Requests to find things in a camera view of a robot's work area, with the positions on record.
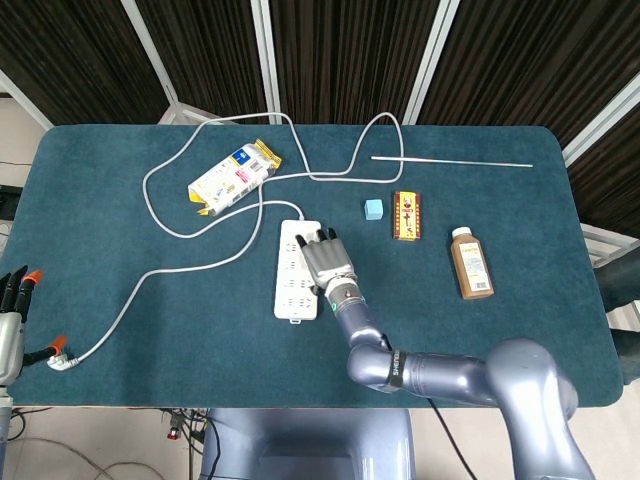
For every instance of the thin metal rod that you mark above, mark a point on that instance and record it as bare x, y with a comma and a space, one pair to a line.
450, 161

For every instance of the blue grey robot torso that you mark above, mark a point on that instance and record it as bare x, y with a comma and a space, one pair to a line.
310, 440

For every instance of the red yellow printed box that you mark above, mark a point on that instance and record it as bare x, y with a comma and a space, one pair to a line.
407, 215

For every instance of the white power strip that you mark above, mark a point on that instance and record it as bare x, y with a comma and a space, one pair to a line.
290, 300

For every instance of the teal table cloth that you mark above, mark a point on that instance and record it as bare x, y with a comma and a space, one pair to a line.
200, 325

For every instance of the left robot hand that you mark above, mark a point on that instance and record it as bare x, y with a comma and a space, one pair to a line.
10, 340

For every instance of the white yellow snack package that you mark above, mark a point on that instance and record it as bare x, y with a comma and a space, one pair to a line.
230, 180

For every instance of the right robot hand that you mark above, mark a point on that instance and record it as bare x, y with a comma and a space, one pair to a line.
330, 260

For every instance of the brown bottle white cap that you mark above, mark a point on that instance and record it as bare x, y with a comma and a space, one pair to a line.
472, 267

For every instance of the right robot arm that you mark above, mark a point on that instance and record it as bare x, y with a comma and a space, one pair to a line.
450, 375

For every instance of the white partition post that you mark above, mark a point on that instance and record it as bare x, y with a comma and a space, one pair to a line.
25, 102
266, 60
149, 45
431, 60
600, 122

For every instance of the red emergency stop button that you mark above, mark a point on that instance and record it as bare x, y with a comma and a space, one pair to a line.
173, 433

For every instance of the light blue cube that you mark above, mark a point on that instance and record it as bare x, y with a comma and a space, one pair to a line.
373, 210

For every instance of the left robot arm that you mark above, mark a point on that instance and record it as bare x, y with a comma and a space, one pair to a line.
4, 415

